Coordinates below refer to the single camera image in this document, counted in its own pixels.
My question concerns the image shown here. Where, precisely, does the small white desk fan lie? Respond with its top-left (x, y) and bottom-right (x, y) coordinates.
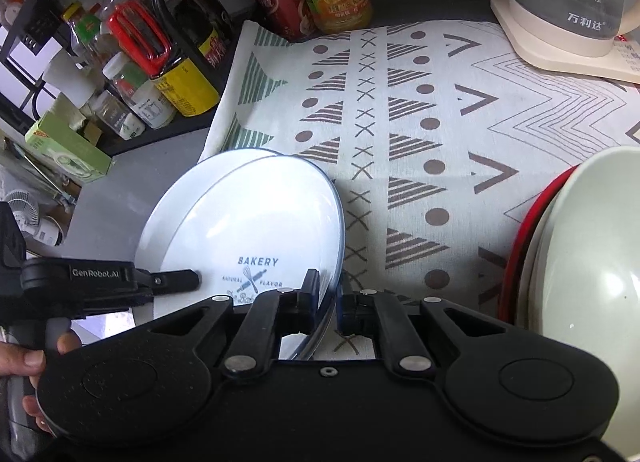
top-left (4, 188), bottom-right (67, 249)

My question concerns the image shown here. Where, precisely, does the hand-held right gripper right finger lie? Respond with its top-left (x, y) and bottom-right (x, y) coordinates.
top-left (336, 275), bottom-right (507, 376)

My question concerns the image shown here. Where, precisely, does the dark soy sauce bottle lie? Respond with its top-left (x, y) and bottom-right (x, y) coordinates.
top-left (151, 0), bottom-right (237, 119)

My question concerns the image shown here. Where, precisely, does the black metal rack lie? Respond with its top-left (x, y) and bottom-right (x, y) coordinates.
top-left (0, 0), bottom-right (242, 159)

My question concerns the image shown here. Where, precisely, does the white printed plate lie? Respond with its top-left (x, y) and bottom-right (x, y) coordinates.
top-left (133, 149), bottom-right (301, 323)
top-left (159, 155), bottom-right (347, 361)

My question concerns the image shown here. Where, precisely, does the pale green bowl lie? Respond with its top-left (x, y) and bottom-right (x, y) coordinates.
top-left (536, 145), bottom-right (640, 405)

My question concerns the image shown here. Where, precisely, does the patterned table cloth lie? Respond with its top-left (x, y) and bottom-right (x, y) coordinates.
top-left (196, 19), bottom-right (640, 362)

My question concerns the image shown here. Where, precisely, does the person's left hand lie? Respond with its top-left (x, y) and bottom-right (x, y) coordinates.
top-left (0, 332), bottom-right (82, 436)

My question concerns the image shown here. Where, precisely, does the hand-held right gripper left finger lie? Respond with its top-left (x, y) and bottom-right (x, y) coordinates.
top-left (149, 269), bottom-right (321, 381)

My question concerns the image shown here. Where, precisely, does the white capped seasoning jar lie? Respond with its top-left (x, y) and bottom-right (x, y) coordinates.
top-left (101, 52), bottom-right (177, 129)

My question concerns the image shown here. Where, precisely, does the green cardboard box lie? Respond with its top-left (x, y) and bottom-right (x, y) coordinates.
top-left (24, 109), bottom-right (114, 186)

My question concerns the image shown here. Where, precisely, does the cream kettle base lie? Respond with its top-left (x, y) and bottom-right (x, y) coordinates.
top-left (489, 0), bottom-right (640, 88)

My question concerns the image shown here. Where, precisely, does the white paper cup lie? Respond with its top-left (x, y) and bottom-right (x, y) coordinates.
top-left (41, 48), bottom-right (99, 108)

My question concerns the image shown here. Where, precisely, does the red rimmed bowl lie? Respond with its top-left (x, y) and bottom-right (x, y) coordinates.
top-left (502, 164), bottom-right (583, 329)

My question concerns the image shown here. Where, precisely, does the small glass spice jar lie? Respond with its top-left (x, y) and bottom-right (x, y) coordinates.
top-left (91, 90), bottom-right (147, 141)

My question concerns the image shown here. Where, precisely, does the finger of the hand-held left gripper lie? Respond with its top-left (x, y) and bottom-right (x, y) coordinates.
top-left (134, 269), bottom-right (202, 293)

